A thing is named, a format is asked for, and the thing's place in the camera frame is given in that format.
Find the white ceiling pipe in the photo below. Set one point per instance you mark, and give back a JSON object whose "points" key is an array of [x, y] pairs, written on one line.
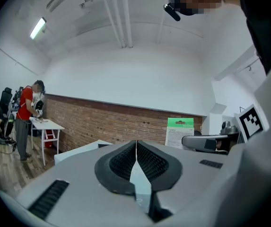
{"points": [[119, 20], [127, 20], [160, 29], [111, 20]]}

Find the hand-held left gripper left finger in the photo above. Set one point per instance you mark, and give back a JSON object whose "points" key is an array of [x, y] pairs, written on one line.
{"points": [[104, 171]]}

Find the red container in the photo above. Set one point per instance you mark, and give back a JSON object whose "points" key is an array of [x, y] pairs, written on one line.
{"points": [[49, 138]]}

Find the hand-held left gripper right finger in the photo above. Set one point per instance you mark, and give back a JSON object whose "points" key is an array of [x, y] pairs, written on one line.
{"points": [[170, 171]]}

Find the green and white bandages box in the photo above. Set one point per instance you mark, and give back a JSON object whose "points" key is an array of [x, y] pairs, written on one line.
{"points": [[179, 132]]}

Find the black head-worn camera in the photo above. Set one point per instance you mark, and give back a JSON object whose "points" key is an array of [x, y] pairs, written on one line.
{"points": [[172, 11]]}

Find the white folding table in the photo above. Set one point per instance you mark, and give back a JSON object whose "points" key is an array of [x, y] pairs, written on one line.
{"points": [[46, 124]]}

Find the ceiling tube lamp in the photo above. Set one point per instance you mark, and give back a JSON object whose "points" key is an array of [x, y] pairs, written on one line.
{"points": [[37, 28]]}

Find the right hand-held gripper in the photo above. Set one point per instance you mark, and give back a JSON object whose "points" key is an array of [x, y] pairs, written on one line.
{"points": [[251, 124]]}

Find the black office chair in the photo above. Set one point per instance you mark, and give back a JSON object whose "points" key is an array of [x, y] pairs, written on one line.
{"points": [[5, 98]]}

